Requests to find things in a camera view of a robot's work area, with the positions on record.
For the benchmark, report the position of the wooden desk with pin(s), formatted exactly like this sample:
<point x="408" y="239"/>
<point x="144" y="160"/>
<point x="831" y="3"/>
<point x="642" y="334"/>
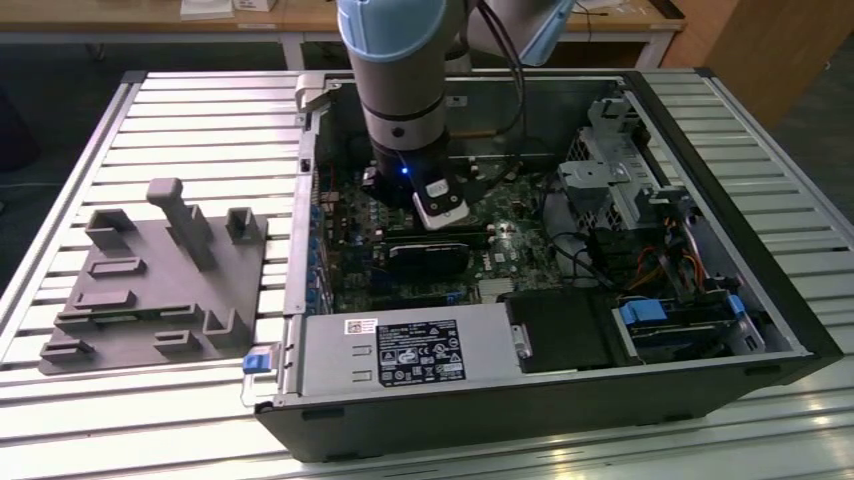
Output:
<point x="200" y="25"/>

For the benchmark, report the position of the black graphics card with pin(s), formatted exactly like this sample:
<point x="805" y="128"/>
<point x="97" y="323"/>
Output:
<point x="427" y="260"/>

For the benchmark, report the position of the green motherboard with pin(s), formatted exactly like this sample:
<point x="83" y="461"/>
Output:
<point x="520" y="250"/>

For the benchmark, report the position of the hard disk drive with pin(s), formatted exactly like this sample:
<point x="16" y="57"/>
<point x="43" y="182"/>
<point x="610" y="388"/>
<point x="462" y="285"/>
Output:
<point x="687" y="332"/>

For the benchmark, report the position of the blue case latch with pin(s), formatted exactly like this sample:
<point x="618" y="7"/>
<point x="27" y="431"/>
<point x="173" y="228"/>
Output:
<point x="256" y="362"/>

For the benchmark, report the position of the black plastic shroud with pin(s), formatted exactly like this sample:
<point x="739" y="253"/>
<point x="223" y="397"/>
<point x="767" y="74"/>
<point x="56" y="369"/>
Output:
<point x="560" y="330"/>

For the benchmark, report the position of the black PC case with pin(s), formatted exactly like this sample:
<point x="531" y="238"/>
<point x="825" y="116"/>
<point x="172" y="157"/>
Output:
<point x="534" y="425"/>

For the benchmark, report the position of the blue disk carrier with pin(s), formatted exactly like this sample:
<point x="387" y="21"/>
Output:
<point x="643" y="315"/>

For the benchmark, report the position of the blue plastic clip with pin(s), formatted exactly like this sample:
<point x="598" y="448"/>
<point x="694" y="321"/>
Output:
<point x="734" y="307"/>

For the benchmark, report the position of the grey power supply unit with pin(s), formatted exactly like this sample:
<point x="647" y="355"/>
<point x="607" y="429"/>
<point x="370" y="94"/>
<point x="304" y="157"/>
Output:
<point x="327" y="350"/>

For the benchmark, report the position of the wooden cabinet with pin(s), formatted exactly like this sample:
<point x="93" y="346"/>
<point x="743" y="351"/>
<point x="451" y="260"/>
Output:
<point x="767" y="50"/>

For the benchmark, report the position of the metal disk bay cage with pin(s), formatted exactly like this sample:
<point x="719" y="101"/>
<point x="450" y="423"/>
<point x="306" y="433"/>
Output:
<point x="600" y="185"/>

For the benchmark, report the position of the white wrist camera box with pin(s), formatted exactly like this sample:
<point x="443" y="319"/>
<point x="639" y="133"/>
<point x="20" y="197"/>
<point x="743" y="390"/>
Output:
<point x="440" y="210"/>

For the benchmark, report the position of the grey parts rack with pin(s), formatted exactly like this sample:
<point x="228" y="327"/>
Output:
<point x="167" y="300"/>

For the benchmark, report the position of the silver chipset heatsink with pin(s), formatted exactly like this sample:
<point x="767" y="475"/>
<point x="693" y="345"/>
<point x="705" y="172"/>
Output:
<point x="496" y="288"/>

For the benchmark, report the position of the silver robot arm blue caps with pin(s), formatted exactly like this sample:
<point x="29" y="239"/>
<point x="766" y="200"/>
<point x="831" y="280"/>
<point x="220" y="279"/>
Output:
<point x="400" y="75"/>

